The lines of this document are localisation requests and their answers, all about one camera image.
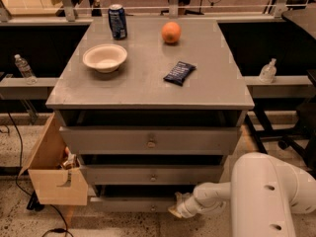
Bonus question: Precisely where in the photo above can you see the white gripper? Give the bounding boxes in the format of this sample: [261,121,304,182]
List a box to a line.
[168,192,198,218]

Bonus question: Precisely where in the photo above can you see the grey bottom drawer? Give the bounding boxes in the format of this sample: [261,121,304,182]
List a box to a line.
[90,185,194,212]

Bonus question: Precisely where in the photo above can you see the grey drawer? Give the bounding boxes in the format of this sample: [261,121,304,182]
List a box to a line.
[80,165,223,185]
[59,126,241,155]
[90,185,194,212]

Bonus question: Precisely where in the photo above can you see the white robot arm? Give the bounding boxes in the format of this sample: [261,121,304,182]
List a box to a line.
[169,153,316,237]

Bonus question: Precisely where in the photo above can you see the grey middle drawer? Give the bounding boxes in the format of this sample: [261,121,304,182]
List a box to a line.
[80,165,223,185]

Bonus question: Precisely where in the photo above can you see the grey drawer cabinet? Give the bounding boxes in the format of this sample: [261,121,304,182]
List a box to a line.
[45,16,255,213]

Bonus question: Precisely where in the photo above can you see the grey top drawer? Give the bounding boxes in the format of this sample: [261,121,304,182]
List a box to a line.
[59,126,241,155]

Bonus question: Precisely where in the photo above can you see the items inside cardboard box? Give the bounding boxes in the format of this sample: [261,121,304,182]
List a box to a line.
[60,147,79,170]

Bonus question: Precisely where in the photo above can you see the cardboard box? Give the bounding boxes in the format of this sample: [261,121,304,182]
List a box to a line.
[20,115,88,205]

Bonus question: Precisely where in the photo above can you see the dark blue snack bag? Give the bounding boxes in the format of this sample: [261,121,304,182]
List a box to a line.
[164,61,196,86]

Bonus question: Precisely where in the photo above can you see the black office chair base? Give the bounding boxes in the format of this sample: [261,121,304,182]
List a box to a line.
[245,100,316,179]

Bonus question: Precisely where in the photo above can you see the clear sanitizer pump bottle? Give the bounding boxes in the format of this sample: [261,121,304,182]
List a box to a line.
[259,58,277,83]

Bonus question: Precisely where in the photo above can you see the white paper bowl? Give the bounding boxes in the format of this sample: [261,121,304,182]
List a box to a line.
[82,44,127,73]

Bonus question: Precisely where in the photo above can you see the orange fruit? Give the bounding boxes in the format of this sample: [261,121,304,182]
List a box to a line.
[161,22,182,43]

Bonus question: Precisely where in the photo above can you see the blue soda can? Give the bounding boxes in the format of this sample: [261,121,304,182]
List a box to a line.
[108,4,127,40]

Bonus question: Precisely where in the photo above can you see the clear water bottle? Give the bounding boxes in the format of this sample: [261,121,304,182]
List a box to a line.
[14,54,38,85]

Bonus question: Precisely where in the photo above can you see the black floor cable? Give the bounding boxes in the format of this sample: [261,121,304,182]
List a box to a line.
[7,112,75,237]

